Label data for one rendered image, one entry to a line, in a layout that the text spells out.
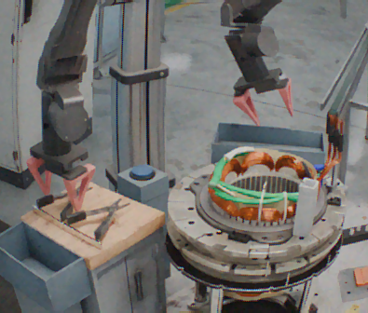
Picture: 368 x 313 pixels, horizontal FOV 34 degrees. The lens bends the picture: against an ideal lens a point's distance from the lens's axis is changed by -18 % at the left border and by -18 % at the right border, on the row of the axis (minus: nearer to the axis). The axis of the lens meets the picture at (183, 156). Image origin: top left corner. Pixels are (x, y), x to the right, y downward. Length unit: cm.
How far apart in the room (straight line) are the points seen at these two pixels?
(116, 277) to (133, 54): 53
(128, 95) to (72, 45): 49
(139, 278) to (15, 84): 220
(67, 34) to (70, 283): 40
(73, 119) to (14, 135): 238
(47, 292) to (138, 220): 26
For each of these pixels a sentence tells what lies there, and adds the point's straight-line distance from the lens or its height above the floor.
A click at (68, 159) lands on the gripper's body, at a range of 108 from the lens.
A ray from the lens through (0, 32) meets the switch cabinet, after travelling 326.
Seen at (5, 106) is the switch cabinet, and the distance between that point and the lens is 336.
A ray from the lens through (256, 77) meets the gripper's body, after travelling 137.
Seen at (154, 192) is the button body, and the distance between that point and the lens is 134.
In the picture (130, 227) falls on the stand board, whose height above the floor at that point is 107.
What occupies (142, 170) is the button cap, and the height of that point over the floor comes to 104.
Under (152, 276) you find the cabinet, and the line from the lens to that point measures 123.
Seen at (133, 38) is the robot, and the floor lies 126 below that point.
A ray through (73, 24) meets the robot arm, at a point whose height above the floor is 143.
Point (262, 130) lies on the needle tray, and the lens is 149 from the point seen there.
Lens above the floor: 166
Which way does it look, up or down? 26 degrees down
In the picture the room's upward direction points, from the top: straight up
